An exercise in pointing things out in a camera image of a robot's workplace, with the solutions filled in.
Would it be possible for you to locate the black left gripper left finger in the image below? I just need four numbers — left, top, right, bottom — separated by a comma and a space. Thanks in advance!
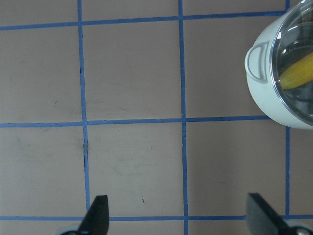
77, 195, 109, 235

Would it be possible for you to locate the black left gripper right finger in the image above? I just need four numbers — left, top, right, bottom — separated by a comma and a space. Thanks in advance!
246, 193, 293, 235

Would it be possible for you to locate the yellow corn cob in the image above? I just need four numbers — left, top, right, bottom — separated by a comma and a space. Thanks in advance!
279, 53, 313, 90

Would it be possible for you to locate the glass pot lid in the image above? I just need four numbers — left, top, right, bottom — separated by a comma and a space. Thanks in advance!
270, 0, 313, 126

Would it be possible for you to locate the pale green cooking pot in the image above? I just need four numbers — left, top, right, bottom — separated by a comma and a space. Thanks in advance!
245, 7, 313, 130

